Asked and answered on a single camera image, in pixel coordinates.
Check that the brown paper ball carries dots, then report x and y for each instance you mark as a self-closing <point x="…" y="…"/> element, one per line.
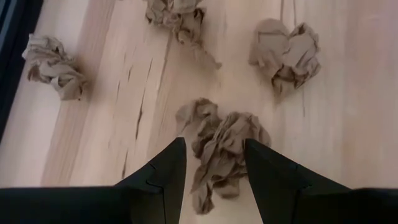
<point x="286" y="56"/>
<point x="53" y="67"/>
<point x="177" y="18"/>
<point x="217" y="149"/>

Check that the black table edge bar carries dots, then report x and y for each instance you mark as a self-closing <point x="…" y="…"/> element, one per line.
<point x="21" y="37"/>

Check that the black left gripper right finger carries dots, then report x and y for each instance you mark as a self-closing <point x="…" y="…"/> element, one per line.
<point x="311" y="205"/>

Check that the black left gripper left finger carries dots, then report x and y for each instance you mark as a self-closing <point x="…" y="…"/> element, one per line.
<point x="140" y="205"/>

